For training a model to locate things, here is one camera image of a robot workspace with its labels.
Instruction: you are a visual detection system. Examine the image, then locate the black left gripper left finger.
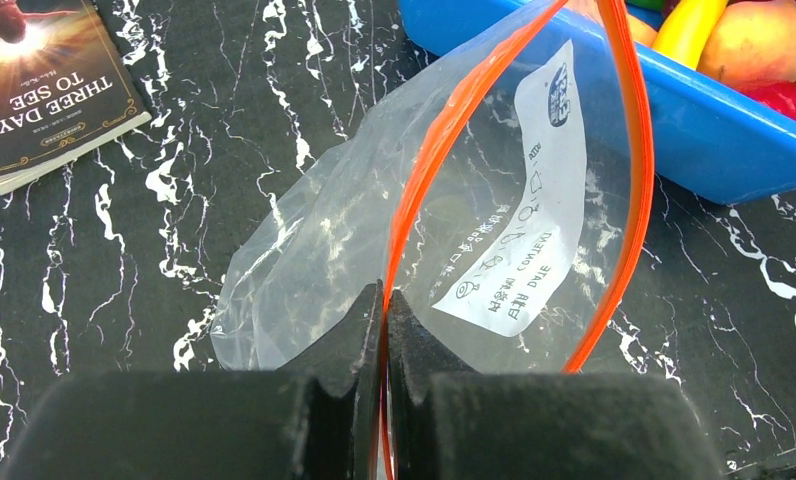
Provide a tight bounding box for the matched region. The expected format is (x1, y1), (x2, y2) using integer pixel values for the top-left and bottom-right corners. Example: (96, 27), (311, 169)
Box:
(0, 282), (383, 479)

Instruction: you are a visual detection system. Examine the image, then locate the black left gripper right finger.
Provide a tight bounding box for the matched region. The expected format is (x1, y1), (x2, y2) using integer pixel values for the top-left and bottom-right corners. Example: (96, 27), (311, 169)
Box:
(386, 292), (721, 479)

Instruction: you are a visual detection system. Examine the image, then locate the clear zip bag orange seal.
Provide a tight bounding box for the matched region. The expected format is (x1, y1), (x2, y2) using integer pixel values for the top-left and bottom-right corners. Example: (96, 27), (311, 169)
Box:
(211, 1), (655, 479)

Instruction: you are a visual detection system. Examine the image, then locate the yellow banana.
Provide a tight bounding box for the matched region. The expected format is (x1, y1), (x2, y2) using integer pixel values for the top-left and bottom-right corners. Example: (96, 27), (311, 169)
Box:
(651, 0), (729, 70)

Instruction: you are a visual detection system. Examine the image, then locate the blue plastic bin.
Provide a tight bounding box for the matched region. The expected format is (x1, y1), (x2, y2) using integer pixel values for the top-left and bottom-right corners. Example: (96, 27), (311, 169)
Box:
(399, 1), (796, 205)

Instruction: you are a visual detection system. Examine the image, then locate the dark paperback book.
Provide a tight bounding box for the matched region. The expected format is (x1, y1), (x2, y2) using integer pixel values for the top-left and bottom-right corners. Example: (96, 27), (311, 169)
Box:
(0, 1), (152, 195)

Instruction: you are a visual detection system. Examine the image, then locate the peach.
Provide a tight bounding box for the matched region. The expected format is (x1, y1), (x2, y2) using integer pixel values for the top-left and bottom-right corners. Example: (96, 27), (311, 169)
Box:
(697, 1), (796, 89)

